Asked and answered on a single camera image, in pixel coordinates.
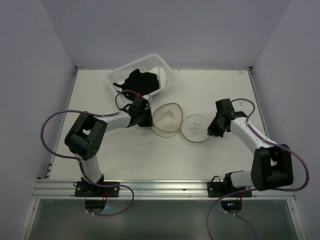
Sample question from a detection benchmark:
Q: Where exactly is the round white mesh laundry bag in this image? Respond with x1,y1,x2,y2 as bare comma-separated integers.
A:
152,102,211,143

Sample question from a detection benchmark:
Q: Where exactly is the black bra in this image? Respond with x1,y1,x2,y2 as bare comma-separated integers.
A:
113,69,160,101

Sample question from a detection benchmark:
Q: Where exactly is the white bra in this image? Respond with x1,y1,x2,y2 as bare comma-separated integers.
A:
117,67,166,89

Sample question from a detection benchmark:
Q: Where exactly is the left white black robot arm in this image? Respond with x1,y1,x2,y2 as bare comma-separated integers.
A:
64,95,153,186

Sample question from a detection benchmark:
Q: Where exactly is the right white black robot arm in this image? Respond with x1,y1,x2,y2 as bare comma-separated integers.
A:
207,98,294,191

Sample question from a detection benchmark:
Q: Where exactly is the white plastic perforated basket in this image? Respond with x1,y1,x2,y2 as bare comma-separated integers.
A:
106,54,177,99

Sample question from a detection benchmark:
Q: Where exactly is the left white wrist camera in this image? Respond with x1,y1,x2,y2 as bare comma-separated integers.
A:
142,94,152,102

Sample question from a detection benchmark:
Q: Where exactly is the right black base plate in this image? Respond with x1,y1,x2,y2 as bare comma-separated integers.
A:
206,173,252,198

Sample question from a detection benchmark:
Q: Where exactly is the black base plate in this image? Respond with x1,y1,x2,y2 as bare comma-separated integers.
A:
206,173,252,198
72,179,119,198

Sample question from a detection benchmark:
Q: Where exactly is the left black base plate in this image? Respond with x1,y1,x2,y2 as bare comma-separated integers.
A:
72,179,119,198

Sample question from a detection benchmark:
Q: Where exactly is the aluminium mounting rail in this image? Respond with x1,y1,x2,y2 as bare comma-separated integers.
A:
32,178,293,201

